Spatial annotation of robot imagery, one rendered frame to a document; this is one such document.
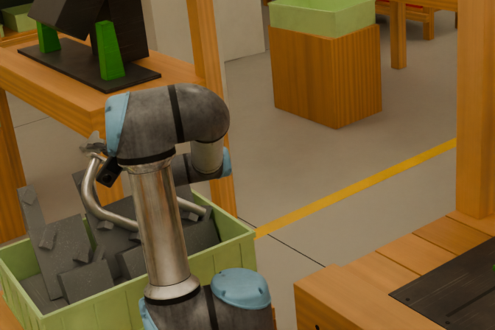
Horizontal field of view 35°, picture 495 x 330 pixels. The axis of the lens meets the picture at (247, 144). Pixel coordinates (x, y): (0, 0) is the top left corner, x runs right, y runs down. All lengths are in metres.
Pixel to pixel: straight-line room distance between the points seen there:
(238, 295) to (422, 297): 0.56
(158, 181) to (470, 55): 1.01
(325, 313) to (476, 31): 0.83
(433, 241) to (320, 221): 1.96
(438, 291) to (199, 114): 0.81
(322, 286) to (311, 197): 2.40
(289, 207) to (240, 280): 2.70
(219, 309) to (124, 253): 0.66
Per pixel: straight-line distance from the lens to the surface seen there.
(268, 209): 4.31
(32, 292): 2.29
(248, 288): 1.60
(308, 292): 2.00
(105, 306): 2.02
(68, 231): 2.23
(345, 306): 1.94
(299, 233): 4.05
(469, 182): 2.32
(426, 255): 2.17
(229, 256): 2.14
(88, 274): 2.19
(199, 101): 1.49
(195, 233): 2.29
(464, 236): 2.26
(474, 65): 2.18
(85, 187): 2.18
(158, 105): 1.48
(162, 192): 1.53
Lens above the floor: 2.02
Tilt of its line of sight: 23 degrees down
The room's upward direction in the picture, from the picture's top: 6 degrees counter-clockwise
